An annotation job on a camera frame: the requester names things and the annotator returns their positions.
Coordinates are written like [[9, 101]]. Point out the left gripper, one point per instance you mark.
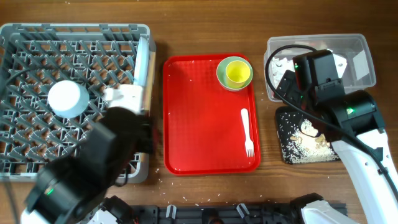
[[148, 148]]

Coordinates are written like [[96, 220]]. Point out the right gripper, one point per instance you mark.
[[291, 94]]

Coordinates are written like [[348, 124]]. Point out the white napkin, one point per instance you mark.
[[279, 67]]

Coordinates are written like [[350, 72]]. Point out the leftover rice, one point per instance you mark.
[[308, 143]]

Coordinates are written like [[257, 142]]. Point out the large light blue plate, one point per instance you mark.
[[142, 62]]

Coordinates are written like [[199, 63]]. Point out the small light blue bowl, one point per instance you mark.
[[68, 99]]

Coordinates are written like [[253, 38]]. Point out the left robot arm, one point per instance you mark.
[[69, 187]]

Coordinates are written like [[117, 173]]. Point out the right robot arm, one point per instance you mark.
[[353, 124]]

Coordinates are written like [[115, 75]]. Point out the black waste tray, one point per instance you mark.
[[289, 149]]

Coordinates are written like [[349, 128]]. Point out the grey dishwasher rack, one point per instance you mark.
[[34, 57]]

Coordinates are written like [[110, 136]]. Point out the yellow cup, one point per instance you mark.
[[237, 73]]

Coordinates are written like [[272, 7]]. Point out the white plastic fork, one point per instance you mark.
[[249, 145]]

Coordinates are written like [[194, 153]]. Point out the green bowl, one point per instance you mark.
[[221, 72]]

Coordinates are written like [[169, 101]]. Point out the red serving tray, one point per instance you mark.
[[203, 129]]

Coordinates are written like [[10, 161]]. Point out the clear plastic bin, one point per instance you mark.
[[351, 52]]

